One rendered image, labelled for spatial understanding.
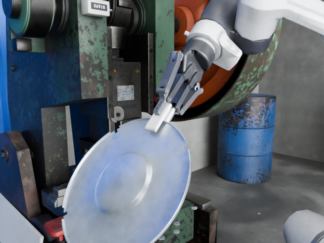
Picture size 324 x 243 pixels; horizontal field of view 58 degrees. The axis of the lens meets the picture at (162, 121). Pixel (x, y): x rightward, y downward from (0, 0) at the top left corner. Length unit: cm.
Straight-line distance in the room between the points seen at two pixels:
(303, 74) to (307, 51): 29
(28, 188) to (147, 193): 80
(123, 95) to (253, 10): 54
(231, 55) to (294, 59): 355
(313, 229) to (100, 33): 74
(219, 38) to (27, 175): 90
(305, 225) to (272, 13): 44
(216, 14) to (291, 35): 357
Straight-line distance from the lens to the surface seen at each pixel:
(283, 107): 430
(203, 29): 69
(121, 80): 102
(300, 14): 67
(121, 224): 53
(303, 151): 429
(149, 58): 106
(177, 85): 62
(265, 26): 69
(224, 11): 74
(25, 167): 126
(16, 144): 128
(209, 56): 67
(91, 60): 91
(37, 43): 109
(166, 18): 111
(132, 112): 106
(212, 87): 118
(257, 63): 113
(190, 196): 122
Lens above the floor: 114
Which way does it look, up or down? 10 degrees down
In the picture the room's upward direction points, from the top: straight up
